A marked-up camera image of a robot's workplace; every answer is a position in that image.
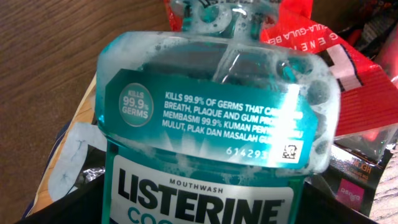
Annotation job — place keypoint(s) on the yellow snack bag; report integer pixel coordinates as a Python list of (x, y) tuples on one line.
[(69, 154)]

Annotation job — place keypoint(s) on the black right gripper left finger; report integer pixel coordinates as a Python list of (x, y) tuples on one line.
[(82, 206)]

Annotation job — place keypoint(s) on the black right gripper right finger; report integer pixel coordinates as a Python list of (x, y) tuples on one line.
[(317, 208)]

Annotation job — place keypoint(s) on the red snack packet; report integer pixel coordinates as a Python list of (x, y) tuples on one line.
[(342, 71)]

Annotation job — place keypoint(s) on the black snack packet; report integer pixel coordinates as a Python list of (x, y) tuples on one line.
[(357, 163)]

